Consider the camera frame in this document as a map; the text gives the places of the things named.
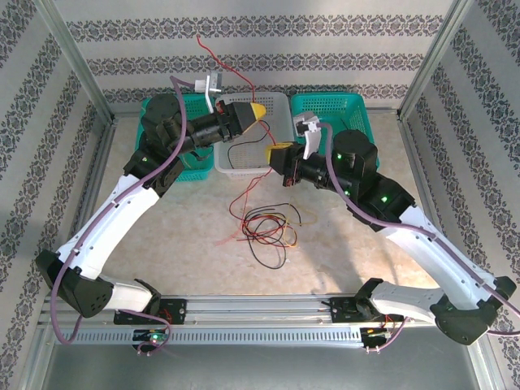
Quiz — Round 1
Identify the black wire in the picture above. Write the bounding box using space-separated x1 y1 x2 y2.
247 239 288 270
226 139 271 168
245 221 285 245
243 202 304 228

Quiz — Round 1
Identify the white plastic basket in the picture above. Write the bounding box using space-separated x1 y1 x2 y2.
214 92 297 180

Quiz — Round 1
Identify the teal plastic basket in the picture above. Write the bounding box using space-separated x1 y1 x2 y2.
290 93 381 170
135 93 216 183

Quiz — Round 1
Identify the small black controller board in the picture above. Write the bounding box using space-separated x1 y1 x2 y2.
132 329 167 346
361 327 395 346

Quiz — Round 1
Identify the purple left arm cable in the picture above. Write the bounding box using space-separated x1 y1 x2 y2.
49 75 200 358

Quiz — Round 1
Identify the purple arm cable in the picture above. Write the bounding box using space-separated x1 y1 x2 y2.
318 121 520 355
49 75 200 358

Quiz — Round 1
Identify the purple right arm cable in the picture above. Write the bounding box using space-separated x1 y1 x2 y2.
318 121 520 355

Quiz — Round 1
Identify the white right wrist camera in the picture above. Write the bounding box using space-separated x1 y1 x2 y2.
292 112 323 160

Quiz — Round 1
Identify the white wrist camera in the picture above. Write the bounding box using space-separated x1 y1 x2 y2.
193 71 223 117
292 112 323 160

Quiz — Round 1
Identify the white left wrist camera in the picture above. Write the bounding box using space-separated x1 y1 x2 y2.
193 71 223 117

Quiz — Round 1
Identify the aluminium back rail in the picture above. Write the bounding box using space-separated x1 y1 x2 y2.
111 106 401 119

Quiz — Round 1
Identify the aluminium side rail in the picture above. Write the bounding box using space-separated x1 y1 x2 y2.
54 115 119 297
397 115 464 296

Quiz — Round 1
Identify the aluminium frame post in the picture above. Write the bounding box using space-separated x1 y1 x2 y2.
34 0 117 123
396 0 480 122

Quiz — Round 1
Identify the aluminium mounting rail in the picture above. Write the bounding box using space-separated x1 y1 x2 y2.
38 294 483 328

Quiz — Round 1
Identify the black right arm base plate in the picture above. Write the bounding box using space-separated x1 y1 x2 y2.
329 297 403 324

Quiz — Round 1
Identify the slotted grey cable duct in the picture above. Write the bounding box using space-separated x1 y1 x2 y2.
52 327 468 347

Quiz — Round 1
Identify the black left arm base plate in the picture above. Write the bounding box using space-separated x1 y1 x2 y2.
113 298 188 326

